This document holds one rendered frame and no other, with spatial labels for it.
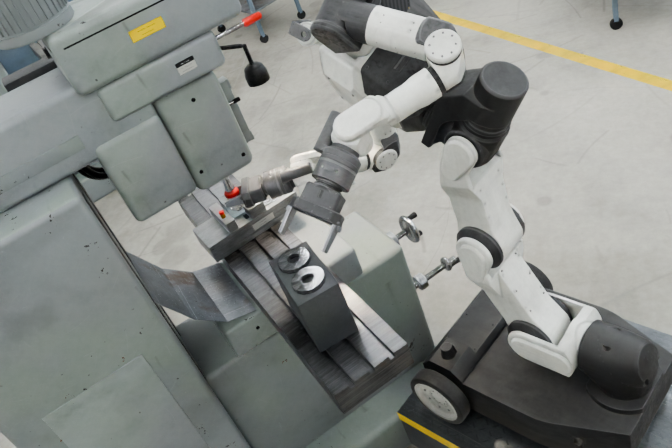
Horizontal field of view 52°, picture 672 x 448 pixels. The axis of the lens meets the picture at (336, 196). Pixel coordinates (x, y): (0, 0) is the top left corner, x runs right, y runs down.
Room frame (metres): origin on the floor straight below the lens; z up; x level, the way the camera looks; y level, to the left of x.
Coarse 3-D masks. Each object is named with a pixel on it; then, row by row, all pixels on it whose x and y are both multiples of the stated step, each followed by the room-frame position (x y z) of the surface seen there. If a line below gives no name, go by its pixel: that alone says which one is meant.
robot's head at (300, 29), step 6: (294, 24) 1.71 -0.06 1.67; (300, 24) 1.70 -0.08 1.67; (306, 24) 1.69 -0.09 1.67; (294, 30) 1.70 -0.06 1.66; (300, 30) 1.69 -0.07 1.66; (306, 30) 1.68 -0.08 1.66; (294, 36) 1.70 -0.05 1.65; (300, 36) 1.69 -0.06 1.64; (306, 36) 1.68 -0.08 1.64; (312, 36) 1.67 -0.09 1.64; (300, 42) 1.70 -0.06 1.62; (306, 42) 1.68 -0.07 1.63; (312, 42) 1.68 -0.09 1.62
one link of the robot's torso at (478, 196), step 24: (456, 144) 1.33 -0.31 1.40; (456, 168) 1.34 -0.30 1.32; (480, 168) 1.40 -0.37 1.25; (456, 192) 1.39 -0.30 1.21; (480, 192) 1.35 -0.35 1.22; (504, 192) 1.40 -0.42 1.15; (456, 216) 1.43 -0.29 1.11; (480, 216) 1.36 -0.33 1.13; (504, 216) 1.37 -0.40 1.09; (480, 240) 1.35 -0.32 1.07; (504, 240) 1.34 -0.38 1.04
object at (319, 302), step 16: (288, 256) 1.46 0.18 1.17; (304, 256) 1.43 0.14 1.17; (288, 272) 1.40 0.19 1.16; (304, 272) 1.37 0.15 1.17; (320, 272) 1.34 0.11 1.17; (288, 288) 1.35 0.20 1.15; (304, 288) 1.31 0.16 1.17; (320, 288) 1.30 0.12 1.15; (336, 288) 1.29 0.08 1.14; (304, 304) 1.27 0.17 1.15; (320, 304) 1.28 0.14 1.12; (336, 304) 1.29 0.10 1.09; (304, 320) 1.27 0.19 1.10; (320, 320) 1.28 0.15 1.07; (336, 320) 1.29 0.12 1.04; (352, 320) 1.30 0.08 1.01; (320, 336) 1.27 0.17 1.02; (336, 336) 1.28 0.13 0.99
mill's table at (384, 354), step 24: (192, 192) 2.30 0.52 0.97; (216, 192) 2.23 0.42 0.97; (192, 216) 2.14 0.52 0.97; (264, 240) 1.83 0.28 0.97; (288, 240) 1.79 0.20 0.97; (240, 264) 1.76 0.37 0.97; (264, 264) 1.71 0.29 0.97; (264, 288) 1.60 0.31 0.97; (264, 312) 1.56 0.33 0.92; (288, 312) 1.48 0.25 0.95; (360, 312) 1.36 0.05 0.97; (288, 336) 1.37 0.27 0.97; (360, 336) 1.27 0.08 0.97; (384, 336) 1.24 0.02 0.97; (312, 360) 1.26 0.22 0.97; (336, 360) 1.23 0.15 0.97; (360, 360) 1.21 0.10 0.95; (384, 360) 1.17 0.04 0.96; (408, 360) 1.19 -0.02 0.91; (336, 384) 1.15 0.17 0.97; (360, 384) 1.14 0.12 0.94
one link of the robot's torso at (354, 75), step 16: (384, 0) 1.61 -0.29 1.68; (400, 0) 1.59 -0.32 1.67; (416, 0) 1.58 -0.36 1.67; (432, 16) 1.54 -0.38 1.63; (320, 48) 1.58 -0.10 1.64; (368, 48) 1.51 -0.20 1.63; (336, 64) 1.53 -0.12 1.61; (352, 64) 1.50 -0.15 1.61; (368, 64) 1.49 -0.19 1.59; (384, 64) 1.48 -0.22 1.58; (400, 64) 1.47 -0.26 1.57; (416, 64) 1.46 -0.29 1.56; (336, 80) 1.52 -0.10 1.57; (352, 80) 1.48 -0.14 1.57; (368, 80) 1.48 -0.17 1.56; (384, 80) 1.46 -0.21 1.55; (400, 80) 1.45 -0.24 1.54; (352, 96) 1.52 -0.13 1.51; (416, 112) 1.41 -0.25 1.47; (400, 128) 1.52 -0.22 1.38; (416, 128) 1.49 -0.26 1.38
